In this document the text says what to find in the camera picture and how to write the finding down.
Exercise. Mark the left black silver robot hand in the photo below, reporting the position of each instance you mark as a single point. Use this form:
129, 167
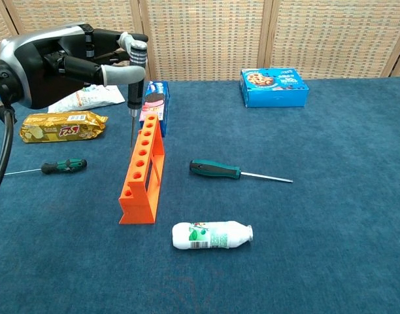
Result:
40, 65

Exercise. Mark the black silver knurled screwdriver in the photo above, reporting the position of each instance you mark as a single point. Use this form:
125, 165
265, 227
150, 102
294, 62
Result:
135, 95

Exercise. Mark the small green black screwdriver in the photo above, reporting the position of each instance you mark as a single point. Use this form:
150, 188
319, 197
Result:
66, 165

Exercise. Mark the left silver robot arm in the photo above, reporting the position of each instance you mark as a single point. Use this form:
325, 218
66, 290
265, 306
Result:
4, 85

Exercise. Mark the orange drill bit holder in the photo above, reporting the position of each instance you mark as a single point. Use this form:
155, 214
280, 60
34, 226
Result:
138, 196

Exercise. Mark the white crumpled snack bag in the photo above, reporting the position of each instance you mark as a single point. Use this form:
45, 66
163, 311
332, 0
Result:
89, 99

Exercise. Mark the gold foil cracker packet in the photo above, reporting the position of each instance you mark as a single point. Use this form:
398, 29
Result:
56, 127

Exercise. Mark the blue pink sandwich cookie box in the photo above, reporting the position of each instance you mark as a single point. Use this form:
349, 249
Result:
157, 98

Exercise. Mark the woven wooden folding screen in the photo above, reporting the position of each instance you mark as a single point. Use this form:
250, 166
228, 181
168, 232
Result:
203, 39

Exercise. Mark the large green black screwdriver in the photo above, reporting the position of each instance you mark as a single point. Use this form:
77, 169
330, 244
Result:
213, 169

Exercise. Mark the white green-label plastic bottle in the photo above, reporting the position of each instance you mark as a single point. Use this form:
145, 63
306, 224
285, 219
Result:
193, 235

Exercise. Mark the blue chocolate cookie box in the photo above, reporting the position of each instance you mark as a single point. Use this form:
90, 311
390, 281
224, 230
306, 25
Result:
275, 95

